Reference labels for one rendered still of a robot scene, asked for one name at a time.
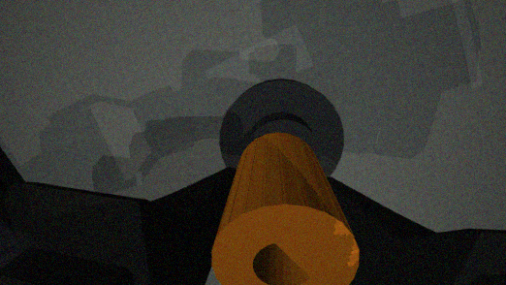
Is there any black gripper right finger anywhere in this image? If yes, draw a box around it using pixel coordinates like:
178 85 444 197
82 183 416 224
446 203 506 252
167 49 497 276
327 176 506 285

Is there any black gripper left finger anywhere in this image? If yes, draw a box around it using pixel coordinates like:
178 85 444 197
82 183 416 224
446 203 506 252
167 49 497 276
5 167 237 285

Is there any orange knob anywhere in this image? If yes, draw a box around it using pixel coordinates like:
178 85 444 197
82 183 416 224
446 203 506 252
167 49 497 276
211 133 360 285

